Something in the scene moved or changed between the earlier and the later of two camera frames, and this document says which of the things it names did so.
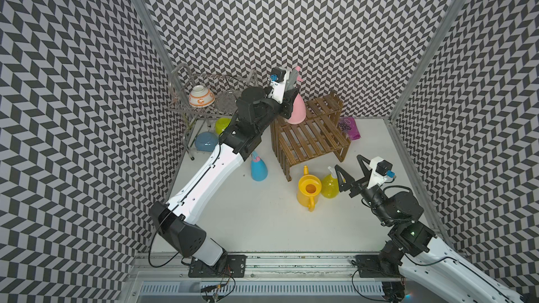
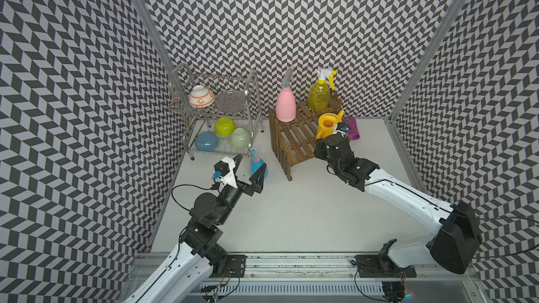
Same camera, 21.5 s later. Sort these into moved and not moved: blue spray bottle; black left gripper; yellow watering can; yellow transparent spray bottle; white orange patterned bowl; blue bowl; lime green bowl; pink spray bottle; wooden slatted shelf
Moved: yellow transparent spray bottle; yellow watering can; black left gripper; pink spray bottle
Not moved: white orange patterned bowl; blue bowl; wooden slatted shelf; lime green bowl; blue spray bottle
